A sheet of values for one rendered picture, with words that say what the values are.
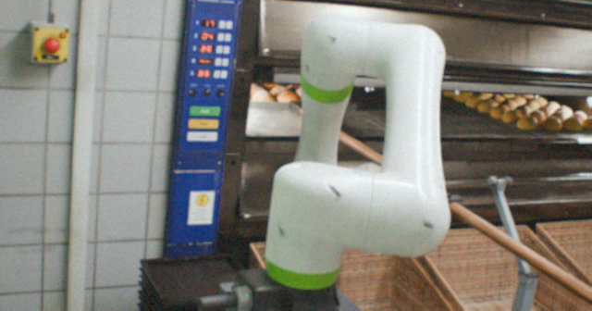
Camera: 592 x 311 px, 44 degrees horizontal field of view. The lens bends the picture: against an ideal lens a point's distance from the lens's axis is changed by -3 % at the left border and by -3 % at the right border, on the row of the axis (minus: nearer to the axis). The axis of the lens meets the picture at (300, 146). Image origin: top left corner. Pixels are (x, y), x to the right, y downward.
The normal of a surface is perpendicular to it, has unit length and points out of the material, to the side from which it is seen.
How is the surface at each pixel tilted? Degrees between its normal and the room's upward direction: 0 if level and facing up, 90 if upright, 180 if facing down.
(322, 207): 88
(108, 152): 90
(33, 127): 90
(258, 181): 70
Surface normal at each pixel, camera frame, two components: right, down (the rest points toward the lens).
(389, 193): 0.07, -0.58
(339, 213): -0.03, 0.15
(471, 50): 0.44, -0.05
